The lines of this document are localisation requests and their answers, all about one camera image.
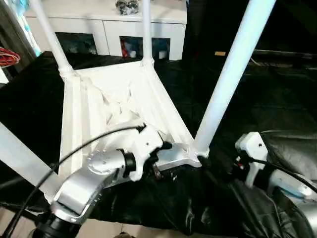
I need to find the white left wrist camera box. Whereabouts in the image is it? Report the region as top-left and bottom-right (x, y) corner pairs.
(126, 127), (165, 182)

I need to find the white plastic table top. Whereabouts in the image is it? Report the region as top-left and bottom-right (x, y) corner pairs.
(47, 60), (210, 204)

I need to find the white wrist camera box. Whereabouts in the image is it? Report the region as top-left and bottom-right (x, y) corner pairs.
(126, 127), (165, 182)
(235, 131), (270, 188)

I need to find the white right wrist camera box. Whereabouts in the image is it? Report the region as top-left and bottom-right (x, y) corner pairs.
(235, 131), (270, 188)

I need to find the shiny ornament on cabinet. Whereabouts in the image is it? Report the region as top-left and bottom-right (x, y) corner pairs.
(115, 0), (140, 15)

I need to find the white cabinet with glass doors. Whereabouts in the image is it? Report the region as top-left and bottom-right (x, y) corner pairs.
(24, 0), (189, 61)

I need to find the black work mat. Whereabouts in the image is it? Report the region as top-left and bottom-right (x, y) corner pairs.
(0, 50), (317, 238)

